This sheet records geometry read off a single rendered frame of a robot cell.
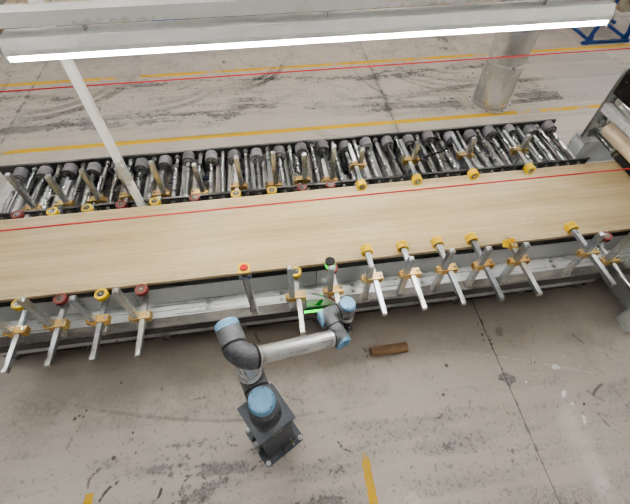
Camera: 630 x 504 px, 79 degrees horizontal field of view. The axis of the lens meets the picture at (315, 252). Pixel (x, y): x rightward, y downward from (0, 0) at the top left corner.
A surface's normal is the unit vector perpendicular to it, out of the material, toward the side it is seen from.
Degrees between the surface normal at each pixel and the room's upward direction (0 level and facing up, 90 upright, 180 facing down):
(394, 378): 0
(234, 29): 61
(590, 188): 0
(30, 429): 0
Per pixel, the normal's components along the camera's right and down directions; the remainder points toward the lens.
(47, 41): 0.12, 0.40
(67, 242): 0.00, -0.60
